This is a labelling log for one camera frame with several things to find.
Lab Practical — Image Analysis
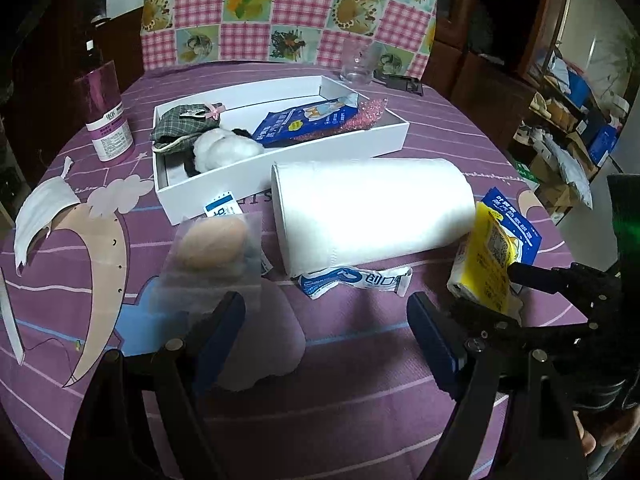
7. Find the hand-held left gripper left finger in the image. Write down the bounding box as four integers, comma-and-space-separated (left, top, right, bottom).
65, 290, 247, 480

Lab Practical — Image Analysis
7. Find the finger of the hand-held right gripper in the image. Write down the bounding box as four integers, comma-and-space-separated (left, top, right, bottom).
507, 261, 601, 301
447, 300, 541, 346

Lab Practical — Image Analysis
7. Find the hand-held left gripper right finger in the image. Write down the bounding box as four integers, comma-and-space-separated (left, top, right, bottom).
406, 292, 590, 480

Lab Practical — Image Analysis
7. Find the blue printed packet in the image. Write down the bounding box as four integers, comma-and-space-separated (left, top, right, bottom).
251, 92, 361, 148
482, 186, 544, 266

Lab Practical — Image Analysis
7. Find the yellow printed packet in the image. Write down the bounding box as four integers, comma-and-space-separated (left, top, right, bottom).
446, 202, 523, 318

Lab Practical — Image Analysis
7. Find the powder puff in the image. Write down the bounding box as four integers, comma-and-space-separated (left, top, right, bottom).
160, 212, 263, 301

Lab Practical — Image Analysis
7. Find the white plush toy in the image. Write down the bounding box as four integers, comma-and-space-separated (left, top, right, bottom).
182, 127, 266, 177

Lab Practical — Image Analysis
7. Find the white cardboard box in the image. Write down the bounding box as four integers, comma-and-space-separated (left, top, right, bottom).
151, 75, 411, 226

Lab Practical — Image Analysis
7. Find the green plaid fabric pouch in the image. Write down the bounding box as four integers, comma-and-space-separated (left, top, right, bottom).
149, 101, 226, 153

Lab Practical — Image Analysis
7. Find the pink glitter scrub sponge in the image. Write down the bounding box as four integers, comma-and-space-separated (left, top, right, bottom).
290, 97, 388, 143

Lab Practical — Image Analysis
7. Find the person's right hand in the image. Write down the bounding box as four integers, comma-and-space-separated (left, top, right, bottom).
572, 410, 598, 458

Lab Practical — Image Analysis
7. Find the long white blue packet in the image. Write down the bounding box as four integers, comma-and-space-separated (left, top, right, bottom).
297, 265, 413, 301

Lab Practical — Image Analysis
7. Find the grey plastic bag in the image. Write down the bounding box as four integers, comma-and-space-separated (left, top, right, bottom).
542, 135, 598, 211

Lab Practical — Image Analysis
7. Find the white paper towel roll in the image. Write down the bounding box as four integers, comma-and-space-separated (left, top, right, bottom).
270, 157, 477, 278

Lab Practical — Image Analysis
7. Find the blue cardboard box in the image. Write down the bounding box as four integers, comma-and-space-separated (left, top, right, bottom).
587, 122, 621, 161

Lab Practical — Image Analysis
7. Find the dark wooden cabinet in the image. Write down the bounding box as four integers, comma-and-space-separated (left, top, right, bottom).
435, 0, 571, 133

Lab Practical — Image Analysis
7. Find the cluttered storage shelf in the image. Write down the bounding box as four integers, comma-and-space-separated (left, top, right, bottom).
520, 45, 640, 211

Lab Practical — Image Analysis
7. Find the white flat strip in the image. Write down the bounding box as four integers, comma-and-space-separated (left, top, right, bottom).
0, 270, 26, 366

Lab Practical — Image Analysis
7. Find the white face mask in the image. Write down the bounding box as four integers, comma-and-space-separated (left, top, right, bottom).
12, 156, 82, 276

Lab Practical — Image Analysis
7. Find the black clip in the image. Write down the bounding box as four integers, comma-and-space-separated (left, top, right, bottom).
375, 74, 425, 97

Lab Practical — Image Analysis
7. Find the purple pump bottle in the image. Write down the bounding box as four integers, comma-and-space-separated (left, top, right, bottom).
74, 37, 136, 163

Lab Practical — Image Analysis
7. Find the clear glass cup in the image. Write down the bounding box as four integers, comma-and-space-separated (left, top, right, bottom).
340, 40, 383, 86

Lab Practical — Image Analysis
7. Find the pink checkered chair cover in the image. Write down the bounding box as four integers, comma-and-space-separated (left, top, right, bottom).
140, 0, 441, 81

